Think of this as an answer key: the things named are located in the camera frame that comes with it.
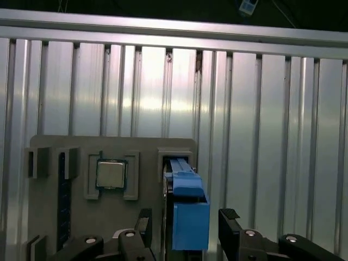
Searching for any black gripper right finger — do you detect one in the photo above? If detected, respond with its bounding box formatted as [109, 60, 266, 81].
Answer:
[219, 208, 346, 261]

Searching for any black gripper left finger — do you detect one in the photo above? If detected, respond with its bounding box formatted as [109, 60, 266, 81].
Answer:
[46, 208, 157, 261]

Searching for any hard disk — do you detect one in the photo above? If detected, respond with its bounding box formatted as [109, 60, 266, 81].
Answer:
[161, 156, 212, 261]

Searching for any grey parts rack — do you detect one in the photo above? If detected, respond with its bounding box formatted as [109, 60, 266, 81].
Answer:
[23, 134, 198, 261]

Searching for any silver CPU chip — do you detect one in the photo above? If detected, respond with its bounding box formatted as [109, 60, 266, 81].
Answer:
[95, 159, 128, 189]

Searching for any loose RAM stick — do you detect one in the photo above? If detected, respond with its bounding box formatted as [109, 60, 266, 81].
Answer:
[57, 152, 72, 251]

